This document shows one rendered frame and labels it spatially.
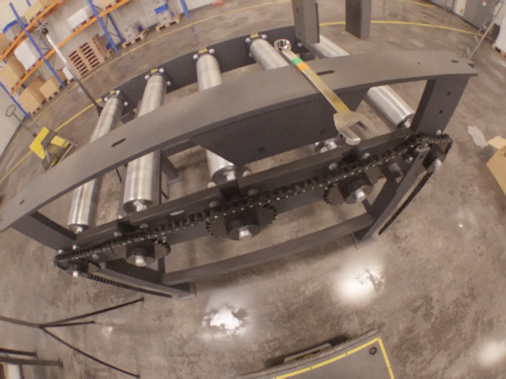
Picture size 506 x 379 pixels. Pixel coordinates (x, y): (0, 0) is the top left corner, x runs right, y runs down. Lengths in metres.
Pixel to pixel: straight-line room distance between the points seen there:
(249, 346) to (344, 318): 0.57
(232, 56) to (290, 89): 1.03
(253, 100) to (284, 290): 1.18
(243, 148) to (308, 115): 0.13
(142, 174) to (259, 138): 0.42
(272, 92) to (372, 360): 1.06
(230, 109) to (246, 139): 0.13
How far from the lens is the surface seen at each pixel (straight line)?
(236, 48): 1.30
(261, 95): 0.29
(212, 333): 1.43
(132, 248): 0.60
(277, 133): 0.41
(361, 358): 1.09
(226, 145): 0.40
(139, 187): 0.67
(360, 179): 0.54
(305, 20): 0.20
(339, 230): 1.07
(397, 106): 0.77
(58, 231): 0.71
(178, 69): 1.31
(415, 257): 1.57
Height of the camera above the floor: 1.33
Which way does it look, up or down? 57 degrees down
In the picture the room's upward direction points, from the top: 20 degrees counter-clockwise
